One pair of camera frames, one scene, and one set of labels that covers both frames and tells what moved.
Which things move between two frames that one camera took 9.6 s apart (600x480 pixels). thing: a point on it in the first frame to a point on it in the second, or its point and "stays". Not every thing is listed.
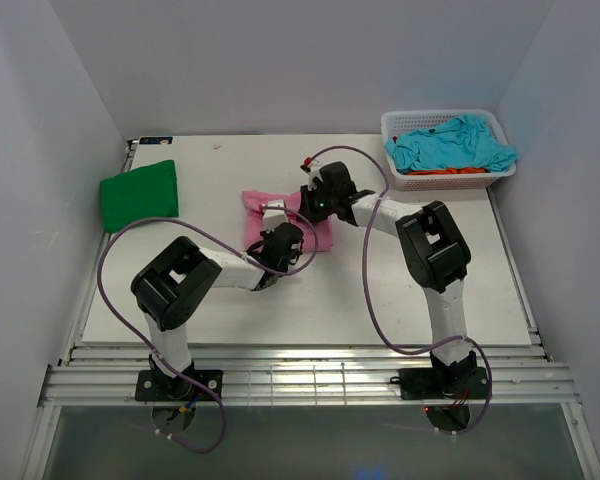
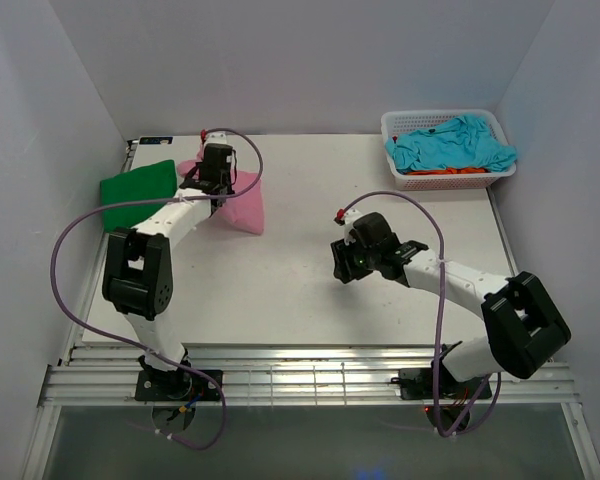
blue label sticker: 157,140 stays
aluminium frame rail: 306,375 stays
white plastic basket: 399,123 stays
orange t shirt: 451,171 stays
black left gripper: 265,236 to 229,184
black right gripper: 306,208 to 344,270
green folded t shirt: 139,194 stays
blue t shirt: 465,142 stays
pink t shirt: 317,235 to 243,205
